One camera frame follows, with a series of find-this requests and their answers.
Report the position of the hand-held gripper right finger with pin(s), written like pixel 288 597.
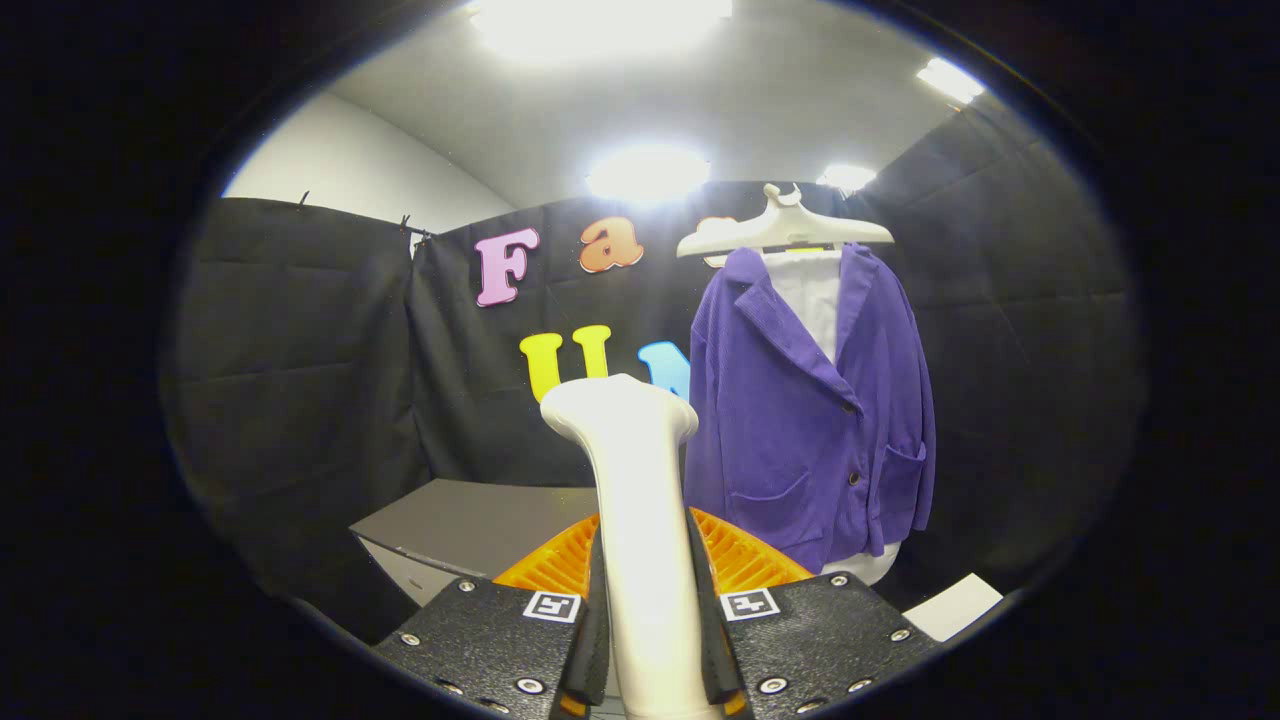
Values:
pixel 712 655

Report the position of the white garment steamer head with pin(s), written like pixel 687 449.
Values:
pixel 640 500

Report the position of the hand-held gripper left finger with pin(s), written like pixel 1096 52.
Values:
pixel 592 660

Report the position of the ceiling light panel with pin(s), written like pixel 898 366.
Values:
pixel 648 175
pixel 950 80
pixel 847 178
pixel 600 22

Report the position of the white plastic clothes hanger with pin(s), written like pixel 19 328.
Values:
pixel 785 228

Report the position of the grey cabinet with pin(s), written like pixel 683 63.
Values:
pixel 480 520

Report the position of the white flat sheet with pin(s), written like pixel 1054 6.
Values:
pixel 955 605

